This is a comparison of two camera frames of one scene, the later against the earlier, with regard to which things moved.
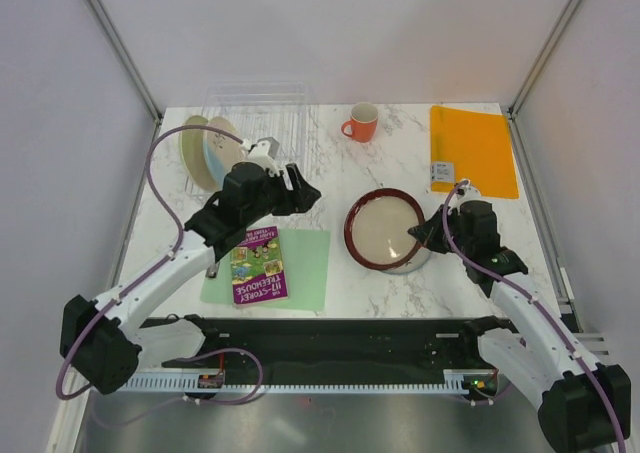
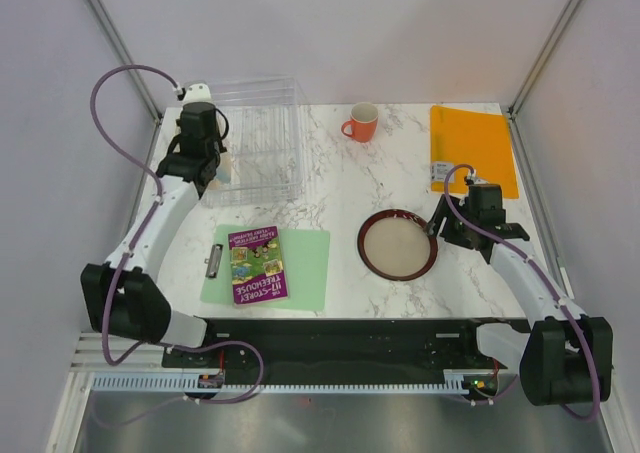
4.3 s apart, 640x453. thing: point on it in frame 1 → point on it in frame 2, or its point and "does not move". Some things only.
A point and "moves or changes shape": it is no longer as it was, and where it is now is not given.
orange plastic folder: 473,145 does not move
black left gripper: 300,199 → 220,145
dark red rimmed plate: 376,229 moves or changes shape
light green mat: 307,257 does not move
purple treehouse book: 257,268 does not move
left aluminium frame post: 105,20 does not move
